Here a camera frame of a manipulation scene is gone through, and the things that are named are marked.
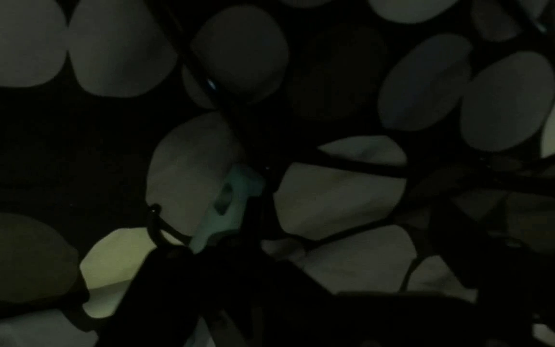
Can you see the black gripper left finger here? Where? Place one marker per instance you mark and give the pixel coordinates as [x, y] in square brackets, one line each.
[168, 301]

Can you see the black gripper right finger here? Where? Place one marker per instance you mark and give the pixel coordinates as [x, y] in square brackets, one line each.
[521, 289]

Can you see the black grey spotted bedspread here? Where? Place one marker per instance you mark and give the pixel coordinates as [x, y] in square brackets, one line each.
[336, 198]

